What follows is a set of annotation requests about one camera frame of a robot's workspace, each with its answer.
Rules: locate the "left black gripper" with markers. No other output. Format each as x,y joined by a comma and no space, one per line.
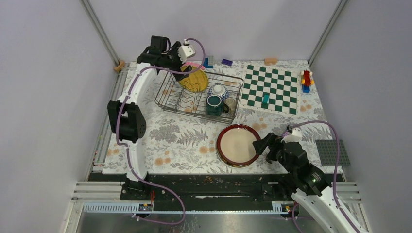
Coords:
174,51

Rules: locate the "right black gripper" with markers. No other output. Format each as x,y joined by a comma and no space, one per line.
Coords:
273,141

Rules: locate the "yellow woven bamboo tray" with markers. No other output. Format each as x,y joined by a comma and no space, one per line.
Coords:
195,82

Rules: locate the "beige plate dark red rim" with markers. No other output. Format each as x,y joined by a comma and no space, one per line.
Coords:
234,144

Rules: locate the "dark green mug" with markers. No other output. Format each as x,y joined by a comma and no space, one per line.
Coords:
215,105

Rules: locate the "mint green flower plate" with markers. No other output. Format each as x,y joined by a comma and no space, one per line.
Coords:
232,165

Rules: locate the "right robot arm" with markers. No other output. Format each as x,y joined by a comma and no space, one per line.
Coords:
307,185

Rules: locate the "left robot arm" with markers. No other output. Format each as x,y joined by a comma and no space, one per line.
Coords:
127,122

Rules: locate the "pink toy bat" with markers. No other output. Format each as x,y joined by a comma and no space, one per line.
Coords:
195,65

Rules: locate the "blue grey lego bricks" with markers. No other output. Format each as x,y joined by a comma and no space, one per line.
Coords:
208,62

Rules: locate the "blue white patterned bowl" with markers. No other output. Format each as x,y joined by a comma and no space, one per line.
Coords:
219,90

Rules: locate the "teal block on chessboard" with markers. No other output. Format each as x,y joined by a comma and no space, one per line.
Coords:
265,102

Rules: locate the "purple lego brick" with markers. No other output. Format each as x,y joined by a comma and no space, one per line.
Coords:
227,62

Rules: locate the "green white chessboard mat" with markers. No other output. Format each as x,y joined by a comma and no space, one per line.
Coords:
283,88

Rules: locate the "corner wooden block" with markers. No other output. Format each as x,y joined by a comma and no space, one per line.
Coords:
120,66

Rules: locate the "grey lego baseplate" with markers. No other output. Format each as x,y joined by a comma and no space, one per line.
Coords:
327,150

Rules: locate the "floral tablecloth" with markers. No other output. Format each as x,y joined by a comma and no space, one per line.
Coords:
180,144

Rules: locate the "red yellow blue lego toy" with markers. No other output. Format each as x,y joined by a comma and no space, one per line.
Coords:
306,80

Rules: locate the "right wooden block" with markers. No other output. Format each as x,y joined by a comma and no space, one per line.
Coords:
270,61

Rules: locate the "black wire dish rack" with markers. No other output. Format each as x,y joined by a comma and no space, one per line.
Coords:
203,94

